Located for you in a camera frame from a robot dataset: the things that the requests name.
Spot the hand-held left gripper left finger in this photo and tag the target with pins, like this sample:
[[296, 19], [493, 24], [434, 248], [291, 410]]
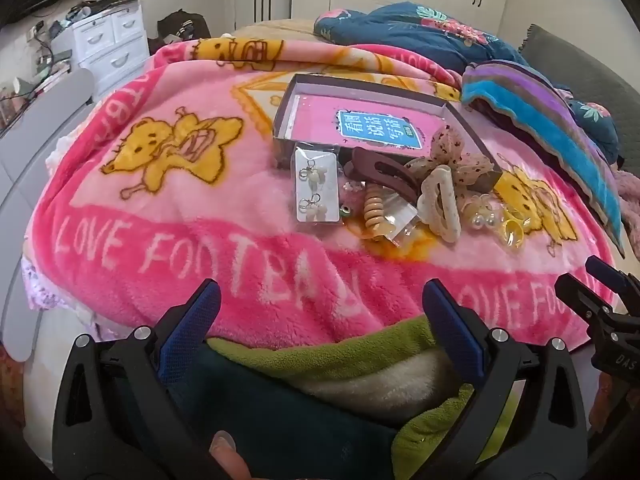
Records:
[[207, 305]]

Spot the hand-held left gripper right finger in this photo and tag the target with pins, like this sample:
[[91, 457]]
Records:
[[445, 310]]

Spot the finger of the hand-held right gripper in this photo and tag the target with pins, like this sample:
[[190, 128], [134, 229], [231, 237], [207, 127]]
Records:
[[607, 272], [585, 300]]

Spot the cream hair claw clip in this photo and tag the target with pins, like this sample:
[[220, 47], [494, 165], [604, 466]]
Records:
[[450, 230]]

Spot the clear plastic bag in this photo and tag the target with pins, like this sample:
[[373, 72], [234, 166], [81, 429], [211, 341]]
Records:
[[400, 220]]

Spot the pink fluffy hair clip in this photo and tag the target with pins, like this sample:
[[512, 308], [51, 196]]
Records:
[[351, 199]]

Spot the brown hair claw clip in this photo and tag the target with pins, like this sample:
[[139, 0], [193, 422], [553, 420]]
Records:
[[380, 167]]

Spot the earring card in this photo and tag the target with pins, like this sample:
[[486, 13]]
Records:
[[320, 195]]

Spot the pink cardboard box tray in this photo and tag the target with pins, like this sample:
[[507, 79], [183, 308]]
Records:
[[281, 130]]

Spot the person's left hand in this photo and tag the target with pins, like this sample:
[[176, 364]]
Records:
[[227, 455]]

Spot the pink fuzzy cloth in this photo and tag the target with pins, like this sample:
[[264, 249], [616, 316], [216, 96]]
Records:
[[627, 210]]

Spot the pink printed blanket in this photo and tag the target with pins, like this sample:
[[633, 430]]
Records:
[[175, 240]]

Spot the green and cream towel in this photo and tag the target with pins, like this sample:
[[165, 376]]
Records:
[[340, 360]]

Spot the dark teal pants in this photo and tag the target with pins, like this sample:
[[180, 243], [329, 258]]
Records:
[[275, 425]]

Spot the polka dot bow hair clip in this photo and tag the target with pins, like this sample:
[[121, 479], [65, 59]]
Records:
[[450, 147]]

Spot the white lace bed sheet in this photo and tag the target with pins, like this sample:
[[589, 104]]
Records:
[[45, 285]]

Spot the striped fleece blanket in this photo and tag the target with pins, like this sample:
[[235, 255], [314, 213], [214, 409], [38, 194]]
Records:
[[540, 120]]

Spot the grey headboard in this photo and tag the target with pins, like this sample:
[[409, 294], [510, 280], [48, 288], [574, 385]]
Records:
[[590, 75]]

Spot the pink book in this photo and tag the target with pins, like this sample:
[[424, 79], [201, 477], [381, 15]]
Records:
[[315, 120]]

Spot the beige bed sheet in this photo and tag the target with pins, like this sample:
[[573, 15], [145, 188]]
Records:
[[275, 30]]

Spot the black bag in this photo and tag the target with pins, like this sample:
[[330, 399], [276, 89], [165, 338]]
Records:
[[182, 22]]

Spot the blue floral quilt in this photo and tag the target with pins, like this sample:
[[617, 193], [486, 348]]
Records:
[[400, 30]]

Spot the white drawer cabinet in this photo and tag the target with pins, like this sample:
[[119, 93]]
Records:
[[110, 35]]

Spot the grey padded bed frame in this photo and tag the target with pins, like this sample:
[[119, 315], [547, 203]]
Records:
[[30, 170]]

